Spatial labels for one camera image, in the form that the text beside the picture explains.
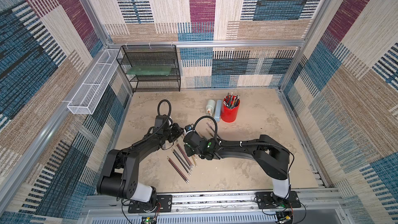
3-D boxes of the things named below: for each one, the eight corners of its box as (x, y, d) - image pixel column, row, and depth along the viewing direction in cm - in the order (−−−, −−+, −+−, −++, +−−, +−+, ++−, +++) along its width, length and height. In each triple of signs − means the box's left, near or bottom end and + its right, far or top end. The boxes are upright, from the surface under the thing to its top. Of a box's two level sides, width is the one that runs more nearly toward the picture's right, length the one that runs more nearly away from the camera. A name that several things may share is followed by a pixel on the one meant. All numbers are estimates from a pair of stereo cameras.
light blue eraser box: (213, 122, 104) (214, 116, 99) (215, 105, 113) (216, 99, 108) (219, 122, 104) (220, 116, 98) (221, 106, 113) (222, 100, 107)
